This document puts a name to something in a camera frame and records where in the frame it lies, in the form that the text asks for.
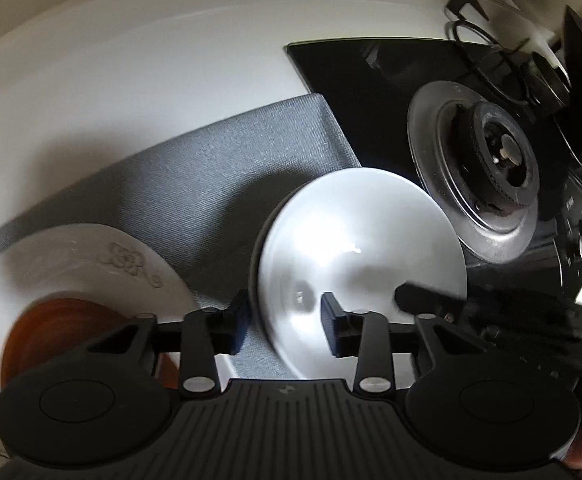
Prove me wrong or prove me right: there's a small black burner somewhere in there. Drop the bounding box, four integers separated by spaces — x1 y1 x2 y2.
523 50 572 111

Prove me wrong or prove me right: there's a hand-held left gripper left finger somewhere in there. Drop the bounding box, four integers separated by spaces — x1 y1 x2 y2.
84 289 250 401

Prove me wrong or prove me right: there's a black glass gas stove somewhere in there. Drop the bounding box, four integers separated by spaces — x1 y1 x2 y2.
286 37 582 311

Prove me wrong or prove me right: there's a white square floral plate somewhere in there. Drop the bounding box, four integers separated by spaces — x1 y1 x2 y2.
0 223 204 466

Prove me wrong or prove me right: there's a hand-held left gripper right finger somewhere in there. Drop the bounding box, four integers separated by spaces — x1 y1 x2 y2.
321 291 479 401

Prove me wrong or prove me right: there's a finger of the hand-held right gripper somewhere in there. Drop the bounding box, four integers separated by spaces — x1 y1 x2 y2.
395 282 472 321

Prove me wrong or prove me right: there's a brown round plate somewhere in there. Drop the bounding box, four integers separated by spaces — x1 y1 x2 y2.
0 297 182 391

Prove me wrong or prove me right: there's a grey table mat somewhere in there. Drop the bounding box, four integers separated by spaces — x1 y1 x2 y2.
0 92 364 381

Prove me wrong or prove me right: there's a black pot support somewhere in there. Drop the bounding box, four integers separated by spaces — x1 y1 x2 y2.
445 0 532 106

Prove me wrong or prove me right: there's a steel gas burner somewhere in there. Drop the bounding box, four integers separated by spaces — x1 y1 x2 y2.
407 81 542 263

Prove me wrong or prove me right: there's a white bowl with blue pattern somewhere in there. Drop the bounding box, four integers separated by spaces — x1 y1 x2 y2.
250 167 468 381

